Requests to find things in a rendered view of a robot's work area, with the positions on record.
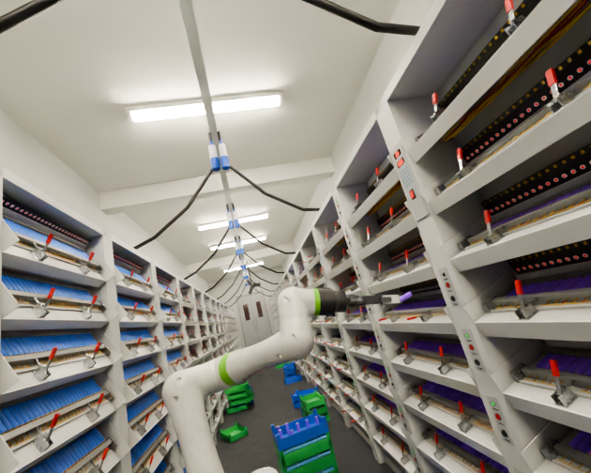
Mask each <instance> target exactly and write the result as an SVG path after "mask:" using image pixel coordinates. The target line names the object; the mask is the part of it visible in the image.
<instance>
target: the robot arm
mask: <svg viewBox="0 0 591 473"><path fill-rule="evenodd" d="M324 285H325V287H324V288H320V289H306V288H299V287H288V288H286V289H284V290H283V291H282V292H281V293H280V295H279V297H278V301H277V305H278V311H279V319H280V332H278V333H277V334H274V335H272V336H271V337H269V338H267V339H265V340H263V341H261V342H259V343H256V344H253V345H250V346H247V347H244V348H240V349H236V350H235V351H233V352H230V353H228V354H225V355H223V356H220V357H218V358H216V359H212V360H210V361H208V362H207V363H204V364H202V365H198V366H195V367H192V368H188V369H185V370H180V371H177V372H175V373H173V374H171V375H170V376H169V377H168V378H167V380H166V381H165V383H164V385H163V388H162V399H163V402H164V403H165V406H166V408H167V411H168V413H169V415H170V418H171V420H172V423H173V426H174V430H175V433H176V436H177V439H178V443H179V446H180V449H181V452H182V456H183V459H184V463H185V467H186V471H187V473H224V470H223V468H222V465H221V462H220V458H219V456H218V453H217V449H216V446H215V443H214V440H213V436H212V434H211V430H210V427H209V423H208V419H207V415H206V412H205V403H204V399H205V397H206V396H207V395H210V394H213V393H216V392H220V391H223V390H226V389H229V388H231V387H233V386H236V385H238V384H241V383H243V382H245V381H246V380H248V379H250V378H251V377H253V376H255V375H256V374H258V373H260V372H262V371H264V370H267V369H269V368H272V367H274V366H277V365H280V364H282V363H285V362H290V361H294V360H300V359H304V358H305V357H307V356H308V355H309V354H310V352H311V350H312V348H313V344H314V339H313V335H312V330H311V320H310V317H311V316H320V315H326V317H327V318H328V317H329V316H330V315H334V314H335V313H344V312H346V310H347V305H348V306H349V307H355V306H360V305H368V304H372V305H373V304H381V305H383V304H397V303H401V300H400V295H385V296H381V295H380V296H377V295H374V296H356V295H350V296H348V297H347V296H346V294H345V292H344V291H342V290H340V291H334V290H333V289H332V288H327V285H326V283H324ZM251 473H278V471H277V470H276V469H274V468H272V467H263V468H260V469H257V470H255V471H253V472H251Z"/></svg>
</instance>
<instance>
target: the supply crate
mask: <svg viewBox="0 0 591 473"><path fill-rule="evenodd" d="M312 411H313V414H311V415H308V416H307V417H304V418H301V419H299V420H294V421H292V422H289V423H288V425H289V430H292V429H293V430H294V434H293V435H287V431H286V427H285V424H284V425H282V426H280V429H281V431H282V436H283V438H282V439H280V434H278V431H277V428H275V426H274V424H271V425H270V426H271V431H272V435H273V439H274V442H275V444H276V446H277V448H278V450H279V451H282V450H286V449H289V448H291V447H293V446H295V445H298V444H300V443H303V442H305V441H308V440H310V439H312V438H315V437H316V436H319V435H323V434H325V433H328V432H329V430H328V426H327V422H326V417H325V416H323V417H321V416H320V415H318V414H317V411H316V409H315V408H314V409H312ZM315 416H317V417H318V420H319V424H317V425H316V421H315ZM305 420H309V425H310V428H308V429H307V425H306V421H305ZM297 422H299V427H300V432H297V429H296V423H297Z"/></svg>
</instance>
